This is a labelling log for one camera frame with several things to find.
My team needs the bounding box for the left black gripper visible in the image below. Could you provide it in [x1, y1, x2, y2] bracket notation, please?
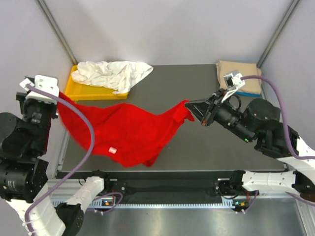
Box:
[18, 87, 59, 152]

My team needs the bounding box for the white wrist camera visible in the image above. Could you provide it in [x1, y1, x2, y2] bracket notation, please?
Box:
[221, 70, 245, 103]
[19, 75, 60, 105]

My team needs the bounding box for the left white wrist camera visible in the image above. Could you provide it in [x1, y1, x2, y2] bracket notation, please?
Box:
[19, 75, 60, 105]

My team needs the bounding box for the aluminium frame rail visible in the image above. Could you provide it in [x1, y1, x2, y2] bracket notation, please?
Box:
[39, 177, 315, 236]

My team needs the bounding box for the folded beige t-shirt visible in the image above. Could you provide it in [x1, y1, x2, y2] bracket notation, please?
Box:
[216, 60, 262, 94]

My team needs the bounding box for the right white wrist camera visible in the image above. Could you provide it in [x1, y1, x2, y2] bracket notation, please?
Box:
[221, 70, 245, 103]

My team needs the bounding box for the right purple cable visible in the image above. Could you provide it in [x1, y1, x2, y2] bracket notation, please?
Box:
[240, 75, 315, 222]

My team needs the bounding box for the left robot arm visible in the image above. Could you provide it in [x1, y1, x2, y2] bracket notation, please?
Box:
[0, 92, 112, 236]

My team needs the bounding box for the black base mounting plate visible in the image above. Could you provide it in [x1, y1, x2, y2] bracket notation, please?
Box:
[83, 171, 254, 204]

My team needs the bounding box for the slotted grey cable duct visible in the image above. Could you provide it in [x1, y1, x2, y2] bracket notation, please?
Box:
[50, 198, 249, 209]

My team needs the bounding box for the yellow plastic bin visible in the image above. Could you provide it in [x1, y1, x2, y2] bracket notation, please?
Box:
[63, 65, 128, 101]

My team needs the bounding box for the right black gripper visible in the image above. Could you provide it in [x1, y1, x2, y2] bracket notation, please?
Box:
[184, 88, 253, 143]

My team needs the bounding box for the folded blue t-shirt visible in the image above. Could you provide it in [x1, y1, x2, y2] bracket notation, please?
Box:
[235, 91, 261, 97]

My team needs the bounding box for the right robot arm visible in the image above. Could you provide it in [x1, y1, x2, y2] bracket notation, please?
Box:
[185, 89, 315, 203]

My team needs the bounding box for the white t-shirt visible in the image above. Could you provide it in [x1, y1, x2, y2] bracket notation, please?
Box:
[71, 61, 154, 94]

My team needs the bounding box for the red t-shirt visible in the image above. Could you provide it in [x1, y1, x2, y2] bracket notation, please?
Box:
[59, 93, 194, 168]

